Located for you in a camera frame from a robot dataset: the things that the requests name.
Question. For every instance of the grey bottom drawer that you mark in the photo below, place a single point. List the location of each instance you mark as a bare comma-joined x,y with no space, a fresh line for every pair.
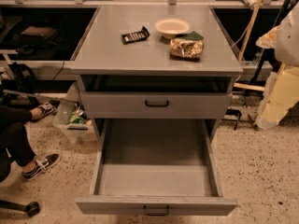
155,167

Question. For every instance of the grey drawer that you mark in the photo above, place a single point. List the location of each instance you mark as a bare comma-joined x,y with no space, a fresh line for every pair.
155,167
141,105

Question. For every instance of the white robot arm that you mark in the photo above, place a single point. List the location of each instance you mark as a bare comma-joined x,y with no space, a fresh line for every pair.
282,88

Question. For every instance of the grey drawer cabinet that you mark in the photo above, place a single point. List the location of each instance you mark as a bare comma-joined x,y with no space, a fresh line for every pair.
105,64

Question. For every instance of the grey upper drawer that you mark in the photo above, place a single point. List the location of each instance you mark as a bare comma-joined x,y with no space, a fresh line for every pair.
141,105

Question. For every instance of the black snack bar wrapper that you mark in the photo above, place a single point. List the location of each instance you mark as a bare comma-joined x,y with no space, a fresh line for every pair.
137,36

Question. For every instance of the crumpled chip bag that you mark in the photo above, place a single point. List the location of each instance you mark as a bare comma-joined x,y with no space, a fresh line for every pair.
188,46

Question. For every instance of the green soda can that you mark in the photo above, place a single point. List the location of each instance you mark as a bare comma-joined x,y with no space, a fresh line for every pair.
78,117

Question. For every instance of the white paper bowl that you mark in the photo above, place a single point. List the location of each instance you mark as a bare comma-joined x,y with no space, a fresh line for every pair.
171,27

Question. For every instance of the clear plastic bin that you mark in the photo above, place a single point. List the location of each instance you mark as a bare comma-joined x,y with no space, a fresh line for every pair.
72,131

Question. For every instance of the black sneaker far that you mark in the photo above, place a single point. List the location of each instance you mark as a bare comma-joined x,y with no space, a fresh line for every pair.
42,111

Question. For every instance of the black sneaker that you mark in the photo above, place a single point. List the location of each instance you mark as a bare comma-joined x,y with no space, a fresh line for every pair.
39,166
42,111

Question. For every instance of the black sneaker near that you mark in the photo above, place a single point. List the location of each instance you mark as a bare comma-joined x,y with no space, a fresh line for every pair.
39,166

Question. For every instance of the black backpack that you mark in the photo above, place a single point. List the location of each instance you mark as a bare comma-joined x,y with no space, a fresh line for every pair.
24,77

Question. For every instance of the dark box on shelf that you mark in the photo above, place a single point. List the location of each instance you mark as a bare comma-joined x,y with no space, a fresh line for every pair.
36,35

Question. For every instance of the person leg black trousers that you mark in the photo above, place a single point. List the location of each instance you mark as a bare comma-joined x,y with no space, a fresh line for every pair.
13,139

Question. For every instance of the office chair base wheel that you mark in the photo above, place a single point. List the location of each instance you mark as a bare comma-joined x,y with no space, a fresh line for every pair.
30,209

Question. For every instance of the wooden stick frame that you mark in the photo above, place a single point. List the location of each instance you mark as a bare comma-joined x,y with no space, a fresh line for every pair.
244,45

